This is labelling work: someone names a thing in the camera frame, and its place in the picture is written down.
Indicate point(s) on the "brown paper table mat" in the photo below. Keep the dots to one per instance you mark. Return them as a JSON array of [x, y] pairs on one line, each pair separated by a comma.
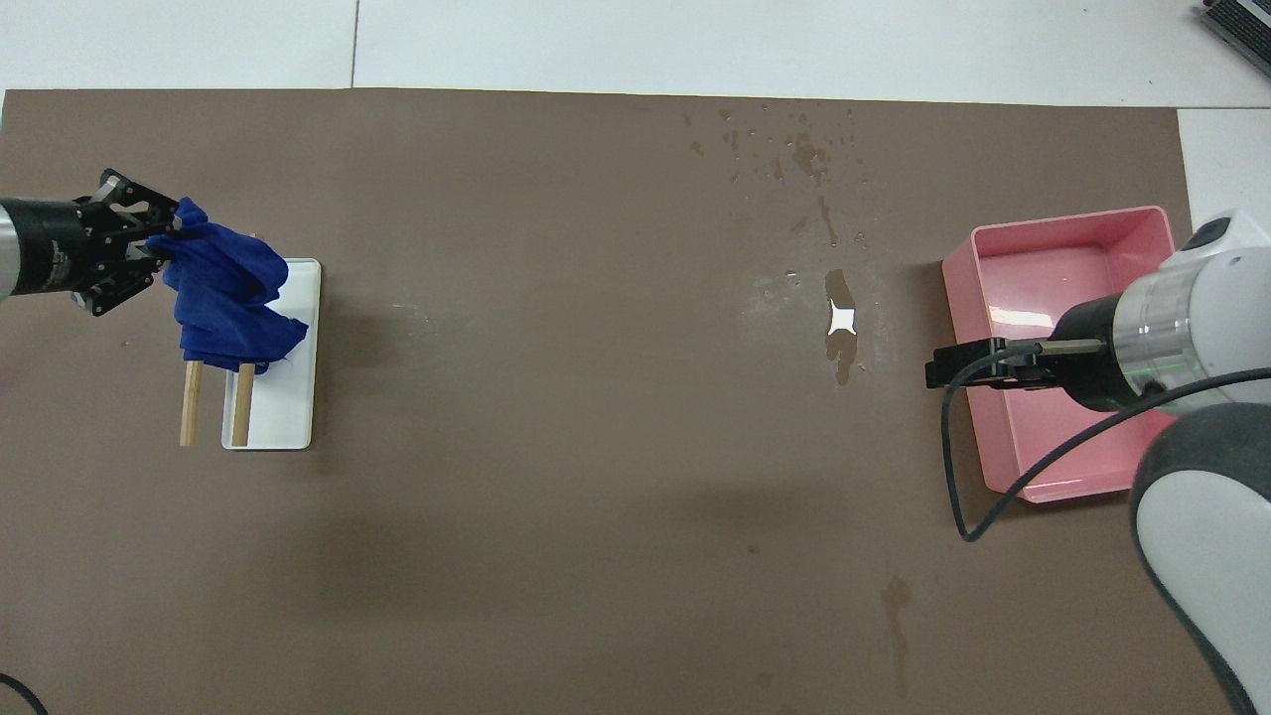
[[596, 497]]

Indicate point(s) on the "dark blue towel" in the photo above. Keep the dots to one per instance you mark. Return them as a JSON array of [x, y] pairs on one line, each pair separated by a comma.
[[228, 288]]

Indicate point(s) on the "grey ribbed device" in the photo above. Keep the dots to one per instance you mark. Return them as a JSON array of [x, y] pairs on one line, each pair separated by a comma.
[[1246, 25]]

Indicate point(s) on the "wooden rack rod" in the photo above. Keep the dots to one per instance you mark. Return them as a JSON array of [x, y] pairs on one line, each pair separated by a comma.
[[191, 407], [242, 407]]

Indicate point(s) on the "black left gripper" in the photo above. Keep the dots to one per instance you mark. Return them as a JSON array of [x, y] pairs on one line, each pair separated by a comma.
[[55, 248]]

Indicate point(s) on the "pink plastic bin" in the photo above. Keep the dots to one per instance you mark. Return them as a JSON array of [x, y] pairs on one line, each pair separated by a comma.
[[1023, 268]]

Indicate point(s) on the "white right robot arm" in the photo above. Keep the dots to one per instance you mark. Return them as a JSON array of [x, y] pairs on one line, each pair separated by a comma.
[[1201, 556]]

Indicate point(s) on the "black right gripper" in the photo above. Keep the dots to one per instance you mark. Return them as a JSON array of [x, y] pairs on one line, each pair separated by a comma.
[[1087, 357]]

